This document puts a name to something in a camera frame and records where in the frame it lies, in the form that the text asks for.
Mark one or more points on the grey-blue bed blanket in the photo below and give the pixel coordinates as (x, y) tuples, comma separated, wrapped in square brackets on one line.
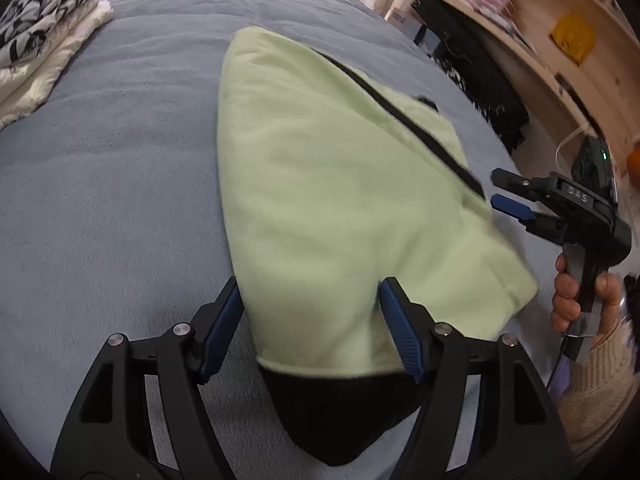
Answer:
[(125, 185)]

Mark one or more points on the black and white patterned cloth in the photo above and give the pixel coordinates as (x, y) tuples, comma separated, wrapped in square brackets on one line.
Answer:
[(35, 15)]

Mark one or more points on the orange object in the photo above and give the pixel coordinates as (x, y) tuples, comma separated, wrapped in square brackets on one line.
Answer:
[(635, 162)]

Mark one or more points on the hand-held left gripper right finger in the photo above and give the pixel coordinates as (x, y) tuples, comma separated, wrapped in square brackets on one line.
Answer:
[(402, 332)]

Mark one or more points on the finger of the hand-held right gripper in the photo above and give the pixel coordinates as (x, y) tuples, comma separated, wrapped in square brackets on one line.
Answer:
[(507, 204), (520, 185)]

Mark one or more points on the white box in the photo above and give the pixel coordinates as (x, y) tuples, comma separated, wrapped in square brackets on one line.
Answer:
[(402, 19)]

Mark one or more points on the black fringed scarf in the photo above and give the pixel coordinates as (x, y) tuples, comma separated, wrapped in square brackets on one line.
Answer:
[(475, 75)]

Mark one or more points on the cream folded cloth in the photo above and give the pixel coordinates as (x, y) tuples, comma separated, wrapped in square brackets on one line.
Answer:
[(45, 70)]

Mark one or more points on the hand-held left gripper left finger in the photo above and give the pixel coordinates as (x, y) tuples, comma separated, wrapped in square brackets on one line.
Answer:
[(222, 332)]

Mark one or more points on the person's right forearm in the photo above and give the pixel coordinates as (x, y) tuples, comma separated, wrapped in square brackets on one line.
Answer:
[(600, 400)]

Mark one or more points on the person's right hand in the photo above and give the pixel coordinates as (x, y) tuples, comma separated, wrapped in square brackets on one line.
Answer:
[(564, 300)]

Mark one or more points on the green and black jacket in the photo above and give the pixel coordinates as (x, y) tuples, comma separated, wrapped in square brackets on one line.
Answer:
[(325, 185)]

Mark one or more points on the yellow bag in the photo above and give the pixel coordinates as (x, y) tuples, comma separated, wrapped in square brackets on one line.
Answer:
[(574, 37)]

